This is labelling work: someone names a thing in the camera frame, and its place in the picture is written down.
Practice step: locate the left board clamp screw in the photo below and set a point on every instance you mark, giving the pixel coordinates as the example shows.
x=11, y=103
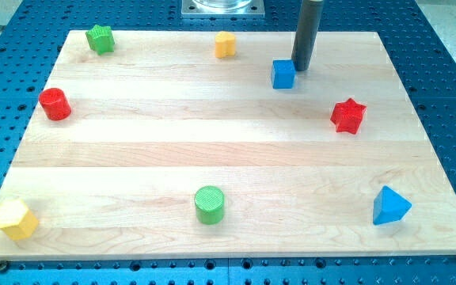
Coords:
x=4, y=265

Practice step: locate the yellow hexagon block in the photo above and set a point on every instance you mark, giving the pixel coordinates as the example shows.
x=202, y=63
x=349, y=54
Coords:
x=16, y=219

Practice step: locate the wooden board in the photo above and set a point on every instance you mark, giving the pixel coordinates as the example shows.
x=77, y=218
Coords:
x=161, y=117

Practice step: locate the red star block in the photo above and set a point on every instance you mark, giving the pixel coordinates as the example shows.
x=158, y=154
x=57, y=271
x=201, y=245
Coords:
x=347, y=116

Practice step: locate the blue cube block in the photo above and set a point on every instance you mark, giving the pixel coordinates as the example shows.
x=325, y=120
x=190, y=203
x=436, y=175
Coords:
x=283, y=74

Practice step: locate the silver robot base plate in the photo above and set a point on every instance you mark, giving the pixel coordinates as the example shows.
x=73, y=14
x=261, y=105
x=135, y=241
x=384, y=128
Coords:
x=222, y=8

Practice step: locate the green star block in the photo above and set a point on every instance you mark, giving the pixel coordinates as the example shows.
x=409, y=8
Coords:
x=100, y=39

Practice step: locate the yellow heart block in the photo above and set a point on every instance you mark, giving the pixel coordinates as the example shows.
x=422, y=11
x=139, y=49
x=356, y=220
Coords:
x=225, y=44

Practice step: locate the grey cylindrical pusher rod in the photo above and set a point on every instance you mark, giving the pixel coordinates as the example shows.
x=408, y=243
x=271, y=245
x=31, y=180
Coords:
x=305, y=35

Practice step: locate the red cylinder block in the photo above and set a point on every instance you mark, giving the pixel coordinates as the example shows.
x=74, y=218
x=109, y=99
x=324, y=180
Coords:
x=55, y=104

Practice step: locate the blue triangle block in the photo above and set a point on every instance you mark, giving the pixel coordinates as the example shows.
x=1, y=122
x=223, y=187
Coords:
x=389, y=206

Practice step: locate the green cylinder block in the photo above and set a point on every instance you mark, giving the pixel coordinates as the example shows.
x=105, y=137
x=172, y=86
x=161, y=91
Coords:
x=209, y=203

